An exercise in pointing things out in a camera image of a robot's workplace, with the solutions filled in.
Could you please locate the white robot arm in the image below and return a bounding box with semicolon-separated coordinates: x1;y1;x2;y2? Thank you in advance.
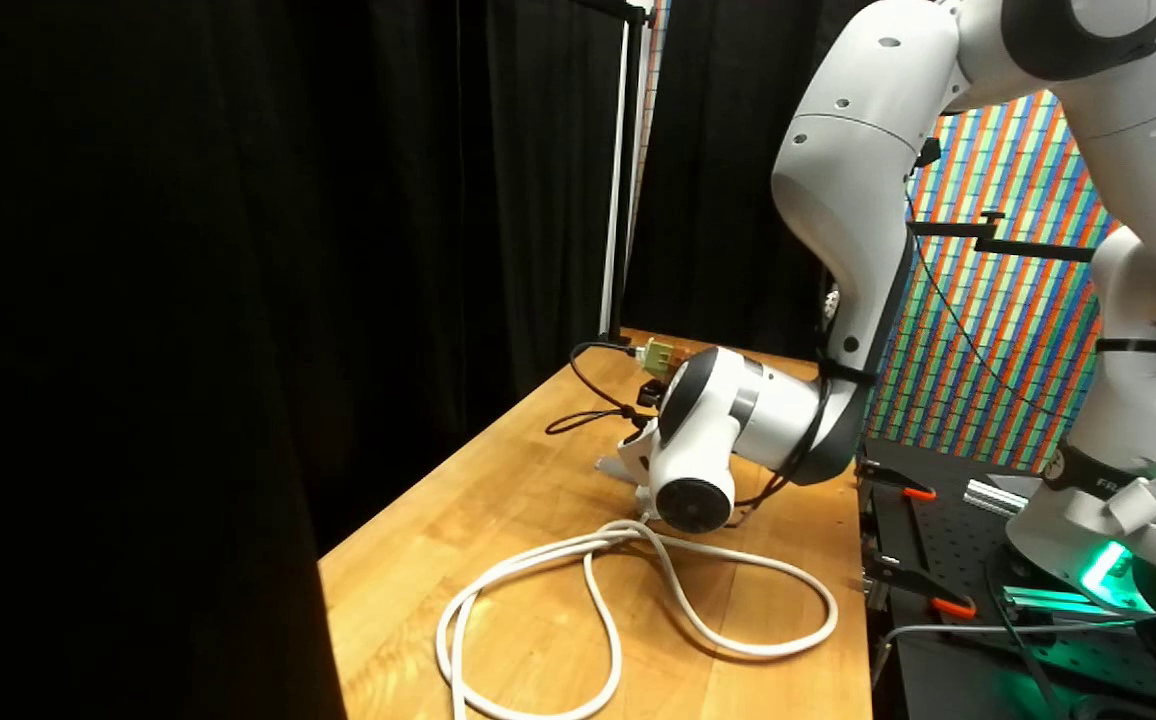
629;0;1156;590

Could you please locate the white pole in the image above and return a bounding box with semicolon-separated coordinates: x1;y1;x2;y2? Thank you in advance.
595;21;629;337

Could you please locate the orange black clamp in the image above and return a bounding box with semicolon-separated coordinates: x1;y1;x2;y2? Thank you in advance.
859;462;940;505

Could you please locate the black curtain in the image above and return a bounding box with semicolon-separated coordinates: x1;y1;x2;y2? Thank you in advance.
0;0;859;720

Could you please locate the colourful striped cloth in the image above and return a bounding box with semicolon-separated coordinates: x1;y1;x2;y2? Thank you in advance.
869;91;1116;473

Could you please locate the black camera cable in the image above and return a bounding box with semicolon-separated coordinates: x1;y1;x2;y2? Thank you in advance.
540;332;669;441

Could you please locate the white power cable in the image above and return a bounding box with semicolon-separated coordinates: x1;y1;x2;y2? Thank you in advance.
431;516;845;720

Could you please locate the black camera arm mount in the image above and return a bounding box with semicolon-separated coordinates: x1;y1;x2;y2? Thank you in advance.
907;211;1098;266

